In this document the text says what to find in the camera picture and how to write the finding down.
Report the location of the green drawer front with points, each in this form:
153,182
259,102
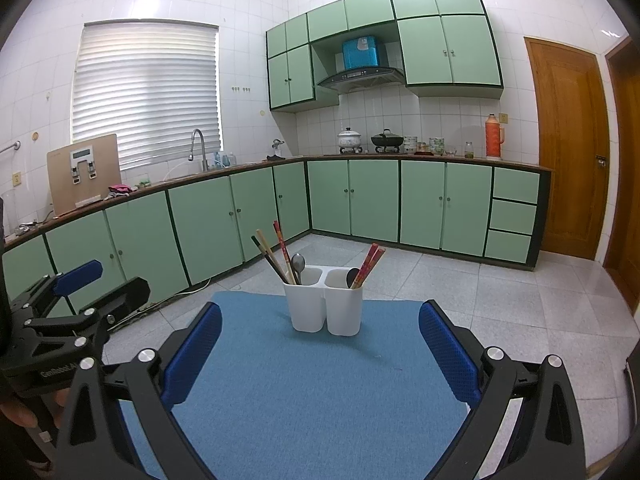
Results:
507,246
512,217
515,185

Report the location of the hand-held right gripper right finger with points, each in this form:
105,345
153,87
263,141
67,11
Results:
447,355

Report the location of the black wok with lid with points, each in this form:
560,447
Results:
386,141

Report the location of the green wall cabinets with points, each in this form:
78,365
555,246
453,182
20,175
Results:
450,50

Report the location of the metal spoon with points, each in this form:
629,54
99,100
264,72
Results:
298,262

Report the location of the white device on board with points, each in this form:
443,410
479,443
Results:
82,156

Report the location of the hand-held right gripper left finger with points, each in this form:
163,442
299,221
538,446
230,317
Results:
195,355

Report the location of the blue table mat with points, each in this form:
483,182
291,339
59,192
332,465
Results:
300,400

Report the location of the closed wooden door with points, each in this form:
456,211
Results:
565,150

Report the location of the steel kitchen faucet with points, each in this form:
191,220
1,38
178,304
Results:
205,155

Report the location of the glass jar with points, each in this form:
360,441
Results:
468,150

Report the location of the black range hood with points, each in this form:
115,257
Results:
360,80

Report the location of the person's left hand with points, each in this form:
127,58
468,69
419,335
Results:
25,410

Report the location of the white window blind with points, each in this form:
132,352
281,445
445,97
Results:
145,95

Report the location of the white two-compartment utensil holder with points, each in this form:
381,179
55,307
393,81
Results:
305,310

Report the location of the blue hood chimney cover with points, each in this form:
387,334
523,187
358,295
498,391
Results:
365,52

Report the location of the stack of white bowls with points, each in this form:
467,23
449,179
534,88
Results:
410,145

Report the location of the black plastic spoon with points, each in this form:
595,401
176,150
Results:
353,276

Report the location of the pink cloth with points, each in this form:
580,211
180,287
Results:
120,190

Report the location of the patterned bowls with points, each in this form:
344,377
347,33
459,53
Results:
437,146

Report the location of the bottles beside sink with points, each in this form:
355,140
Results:
225,159

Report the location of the light wooden board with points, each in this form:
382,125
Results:
60,190

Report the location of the green base cabinets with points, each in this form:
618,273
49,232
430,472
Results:
375,200

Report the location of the white lidded pot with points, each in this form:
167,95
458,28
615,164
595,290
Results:
350,140

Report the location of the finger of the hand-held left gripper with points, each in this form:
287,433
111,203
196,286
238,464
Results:
77,275
125,295

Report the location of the wooden door with frame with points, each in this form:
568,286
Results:
627,185

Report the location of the orange thermos flask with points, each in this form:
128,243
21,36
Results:
494,137

